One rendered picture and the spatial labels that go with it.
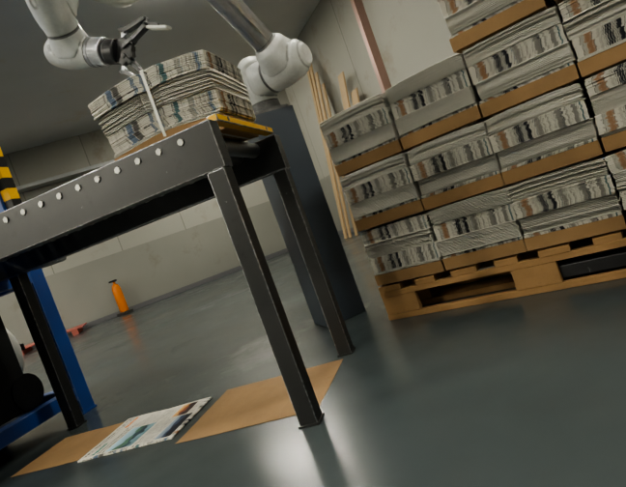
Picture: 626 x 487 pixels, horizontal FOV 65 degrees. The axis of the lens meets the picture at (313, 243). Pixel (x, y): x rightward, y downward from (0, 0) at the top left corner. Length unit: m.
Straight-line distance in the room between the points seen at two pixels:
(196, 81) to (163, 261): 8.33
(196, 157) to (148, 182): 0.15
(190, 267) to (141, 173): 8.40
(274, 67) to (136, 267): 7.78
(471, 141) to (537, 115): 0.21
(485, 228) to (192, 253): 8.29
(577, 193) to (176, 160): 1.18
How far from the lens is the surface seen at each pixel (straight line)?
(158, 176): 1.31
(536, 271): 1.77
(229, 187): 1.22
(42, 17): 1.76
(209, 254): 9.74
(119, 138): 1.56
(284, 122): 2.27
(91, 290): 9.74
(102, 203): 1.41
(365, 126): 1.87
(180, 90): 1.47
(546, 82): 1.69
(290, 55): 2.19
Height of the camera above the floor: 0.49
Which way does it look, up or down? 3 degrees down
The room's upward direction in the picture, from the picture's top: 20 degrees counter-clockwise
